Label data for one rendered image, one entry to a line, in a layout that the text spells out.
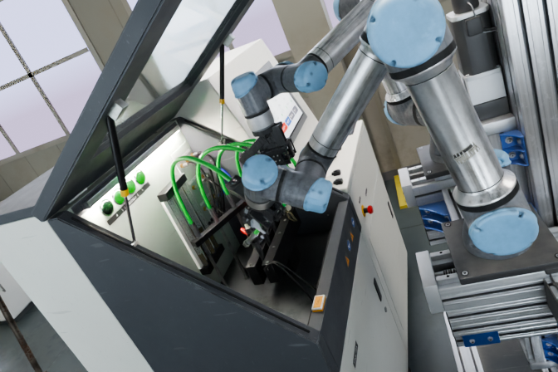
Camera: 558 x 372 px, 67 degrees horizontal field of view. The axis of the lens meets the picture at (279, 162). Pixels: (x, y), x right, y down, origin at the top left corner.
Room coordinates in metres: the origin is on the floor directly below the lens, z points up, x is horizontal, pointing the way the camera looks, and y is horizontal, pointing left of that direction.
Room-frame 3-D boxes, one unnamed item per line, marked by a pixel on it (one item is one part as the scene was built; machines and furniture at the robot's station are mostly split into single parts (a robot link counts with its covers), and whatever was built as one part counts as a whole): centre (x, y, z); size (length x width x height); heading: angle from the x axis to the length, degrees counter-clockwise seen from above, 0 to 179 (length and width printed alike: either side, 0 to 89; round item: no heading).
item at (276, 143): (1.13, -0.01, 1.37); 0.09 x 0.08 x 0.12; 65
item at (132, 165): (1.35, 0.42, 1.43); 0.54 x 0.03 x 0.02; 155
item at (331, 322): (1.14, -0.04, 0.87); 0.62 x 0.04 x 0.16; 155
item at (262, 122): (1.14, 0.00, 1.45); 0.08 x 0.08 x 0.05
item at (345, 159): (1.81, -0.25, 0.96); 0.70 x 0.22 x 0.03; 155
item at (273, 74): (1.16, -0.10, 1.52); 0.11 x 0.11 x 0.08; 27
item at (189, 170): (1.57, 0.32, 1.20); 0.13 x 0.03 x 0.31; 155
